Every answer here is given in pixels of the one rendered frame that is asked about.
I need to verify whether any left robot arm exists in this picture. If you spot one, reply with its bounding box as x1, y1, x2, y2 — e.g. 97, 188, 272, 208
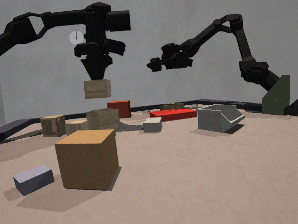
0, 2, 131, 56

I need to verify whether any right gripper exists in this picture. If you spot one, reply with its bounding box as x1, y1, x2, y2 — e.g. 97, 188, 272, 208
147, 52, 189, 72

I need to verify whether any orange-red cube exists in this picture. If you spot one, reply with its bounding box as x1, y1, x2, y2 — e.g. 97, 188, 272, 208
107, 100, 131, 118

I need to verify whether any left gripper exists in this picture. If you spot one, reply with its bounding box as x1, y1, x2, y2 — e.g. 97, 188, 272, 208
74, 29, 113, 80

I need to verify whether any black metal overhead frame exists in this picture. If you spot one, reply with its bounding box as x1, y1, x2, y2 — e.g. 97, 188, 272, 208
288, 99, 298, 110

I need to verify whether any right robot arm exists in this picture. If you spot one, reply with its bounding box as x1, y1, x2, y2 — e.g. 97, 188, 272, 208
161, 14, 280, 91

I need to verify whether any red flat block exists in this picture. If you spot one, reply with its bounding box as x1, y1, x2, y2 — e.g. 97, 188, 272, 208
150, 108, 197, 122

